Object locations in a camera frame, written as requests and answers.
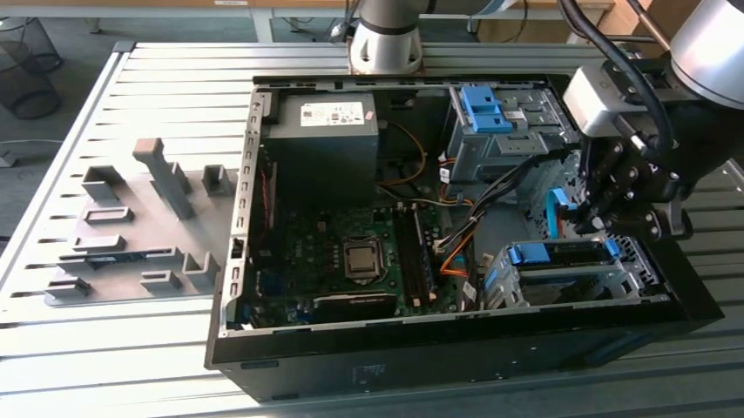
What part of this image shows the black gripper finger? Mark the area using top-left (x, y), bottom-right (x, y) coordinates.
top-left (572, 138), bottom-right (648, 231)
top-left (604, 203), bottom-right (695, 241)

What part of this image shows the blue data wire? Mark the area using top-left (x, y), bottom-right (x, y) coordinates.
top-left (545, 186), bottom-right (583, 240)

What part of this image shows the hard disk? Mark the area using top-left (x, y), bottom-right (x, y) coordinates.
top-left (485, 240), bottom-right (623, 306)

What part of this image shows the silver disk bay cage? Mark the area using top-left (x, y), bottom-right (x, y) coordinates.
top-left (480, 237), bottom-right (647, 310)

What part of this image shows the silver optical drive cage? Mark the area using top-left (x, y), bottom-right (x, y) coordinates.
top-left (444, 84), bottom-right (583, 184)

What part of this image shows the blue plastic drive latch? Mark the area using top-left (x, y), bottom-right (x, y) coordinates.
top-left (459, 85), bottom-right (516, 134)

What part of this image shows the brown wooden cabinet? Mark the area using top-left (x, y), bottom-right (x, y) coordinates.
top-left (590, 0), bottom-right (682, 60)

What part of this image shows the black RAM stick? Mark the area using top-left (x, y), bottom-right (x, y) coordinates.
top-left (408, 202), bottom-right (439, 301)

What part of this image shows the CPU socket with silver CPU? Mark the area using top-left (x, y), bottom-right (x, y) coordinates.
top-left (342, 237), bottom-right (385, 282)

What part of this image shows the grey power supply unit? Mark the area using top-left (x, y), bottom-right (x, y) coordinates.
top-left (261, 91), bottom-right (382, 206)

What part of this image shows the black graphics card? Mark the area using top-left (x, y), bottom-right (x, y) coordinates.
top-left (310, 290), bottom-right (400, 323)

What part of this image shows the black open PC case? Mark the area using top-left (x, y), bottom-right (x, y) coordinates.
top-left (202, 72), bottom-right (726, 404)

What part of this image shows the green motherboard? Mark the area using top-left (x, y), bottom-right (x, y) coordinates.
top-left (253, 202), bottom-right (467, 327)

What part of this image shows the grey parts rack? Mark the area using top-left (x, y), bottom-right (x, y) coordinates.
top-left (43, 138), bottom-right (244, 308)

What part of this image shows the green RAM stick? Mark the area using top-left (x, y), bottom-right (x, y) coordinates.
top-left (85, 252), bottom-right (147, 265)

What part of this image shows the black cable bundle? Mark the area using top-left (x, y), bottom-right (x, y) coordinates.
top-left (433, 150), bottom-right (583, 256)

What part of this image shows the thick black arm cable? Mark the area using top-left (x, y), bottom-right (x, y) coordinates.
top-left (556, 0), bottom-right (680, 154)

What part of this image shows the thin dark arm cable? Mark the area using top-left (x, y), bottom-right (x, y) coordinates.
top-left (624, 0), bottom-right (676, 53)

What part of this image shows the yellow wire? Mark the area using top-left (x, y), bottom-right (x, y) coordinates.
top-left (376, 121), bottom-right (429, 189)

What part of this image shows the orange wire bundle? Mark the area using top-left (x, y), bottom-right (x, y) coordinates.
top-left (439, 243), bottom-right (476, 278)

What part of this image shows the white frame desk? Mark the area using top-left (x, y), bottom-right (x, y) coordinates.
top-left (93, 0), bottom-right (618, 44)

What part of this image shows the white floor cable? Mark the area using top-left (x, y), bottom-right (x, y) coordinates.
top-left (0, 138), bottom-right (59, 152)

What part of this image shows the black wire mesh bin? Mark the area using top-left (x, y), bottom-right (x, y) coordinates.
top-left (0, 17), bottom-right (65, 121)

